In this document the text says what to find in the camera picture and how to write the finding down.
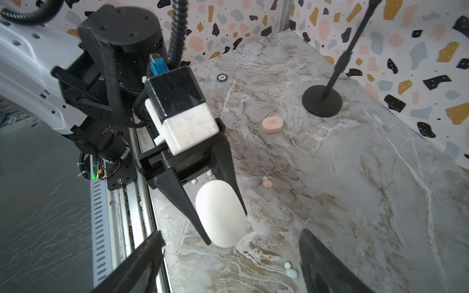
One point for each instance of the aluminium rail frame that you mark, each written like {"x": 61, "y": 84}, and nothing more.
{"x": 122, "y": 216}

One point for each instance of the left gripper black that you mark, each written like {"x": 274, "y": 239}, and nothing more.
{"x": 168, "y": 173}

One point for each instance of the white earbud charging case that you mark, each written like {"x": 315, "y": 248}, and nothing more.
{"x": 221, "y": 213}

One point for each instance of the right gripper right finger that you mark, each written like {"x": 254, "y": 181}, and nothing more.
{"x": 323, "y": 272}

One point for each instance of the pink earbud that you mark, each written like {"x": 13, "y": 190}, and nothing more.
{"x": 266, "y": 182}

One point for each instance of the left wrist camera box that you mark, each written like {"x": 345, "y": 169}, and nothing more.
{"x": 178, "y": 110}

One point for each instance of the black microphone stand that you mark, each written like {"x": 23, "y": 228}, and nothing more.
{"x": 322, "y": 100}

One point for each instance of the mint green earbud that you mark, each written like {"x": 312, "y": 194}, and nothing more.
{"x": 290, "y": 272}

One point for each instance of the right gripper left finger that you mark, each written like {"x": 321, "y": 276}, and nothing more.
{"x": 137, "y": 274}

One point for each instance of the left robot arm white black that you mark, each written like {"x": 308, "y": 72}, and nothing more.
{"x": 118, "y": 91}

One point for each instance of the pink earbud charging case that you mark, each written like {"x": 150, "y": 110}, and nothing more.
{"x": 272, "y": 125}

